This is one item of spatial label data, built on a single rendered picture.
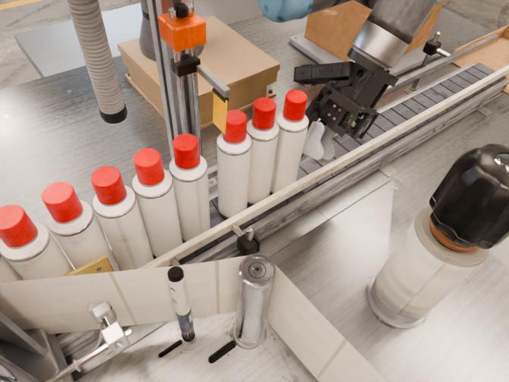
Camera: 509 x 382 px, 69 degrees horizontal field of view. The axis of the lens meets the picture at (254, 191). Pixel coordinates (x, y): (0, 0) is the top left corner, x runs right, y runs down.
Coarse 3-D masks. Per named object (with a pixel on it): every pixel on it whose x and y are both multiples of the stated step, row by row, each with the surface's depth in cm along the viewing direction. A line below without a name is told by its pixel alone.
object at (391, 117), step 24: (480, 72) 101; (432, 96) 92; (384, 120) 85; (432, 120) 87; (336, 144) 79; (360, 144) 79; (384, 144) 80; (312, 168) 74; (216, 216) 65; (264, 216) 66; (216, 240) 62
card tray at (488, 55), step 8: (496, 32) 120; (504, 32) 124; (480, 40) 117; (504, 40) 123; (464, 48) 113; (488, 48) 119; (496, 48) 120; (504, 48) 120; (464, 56) 115; (472, 56) 115; (480, 56) 116; (488, 56) 116; (496, 56) 116; (504, 56) 117; (456, 64) 112; (464, 64) 112; (488, 64) 113; (496, 64) 113; (504, 64) 113
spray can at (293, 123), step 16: (288, 96) 54; (304, 96) 55; (288, 112) 55; (304, 112) 56; (288, 128) 56; (304, 128) 57; (288, 144) 59; (288, 160) 61; (288, 176) 64; (272, 192) 69
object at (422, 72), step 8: (488, 40) 95; (496, 40) 98; (472, 48) 92; (480, 48) 95; (448, 56) 89; (456, 56) 89; (432, 64) 86; (440, 64) 87; (416, 72) 84; (424, 72) 84; (400, 80) 81; (408, 80) 82; (392, 88) 80; (208, 168) 61; (216, 168) 61; (208, 176) 61; (216, 176) 62
